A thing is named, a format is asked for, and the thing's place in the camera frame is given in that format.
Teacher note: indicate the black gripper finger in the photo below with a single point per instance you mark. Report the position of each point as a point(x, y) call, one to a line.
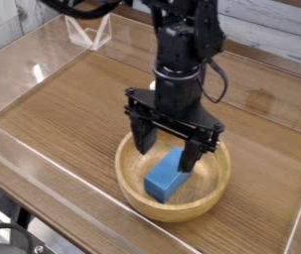
point(144, 134)
point(193, 152)

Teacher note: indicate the brown wooden bowl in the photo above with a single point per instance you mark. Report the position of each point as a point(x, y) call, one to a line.
point(196, 196)

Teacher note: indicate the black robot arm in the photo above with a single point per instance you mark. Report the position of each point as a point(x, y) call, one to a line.
point(190, 38)

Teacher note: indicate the green white marker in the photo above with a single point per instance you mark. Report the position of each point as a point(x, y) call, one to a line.
point(153, 85)

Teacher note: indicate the blue rectangular block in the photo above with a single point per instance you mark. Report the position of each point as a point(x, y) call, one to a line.
point(165, 178)

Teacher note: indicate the metal table bracket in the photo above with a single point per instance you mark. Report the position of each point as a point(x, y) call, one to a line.
point(35, 246)

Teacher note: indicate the clear acrylic tray wall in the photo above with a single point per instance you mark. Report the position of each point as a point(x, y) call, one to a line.
point(94, 220)

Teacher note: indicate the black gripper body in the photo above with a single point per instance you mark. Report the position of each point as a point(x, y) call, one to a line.
point(173, 106)

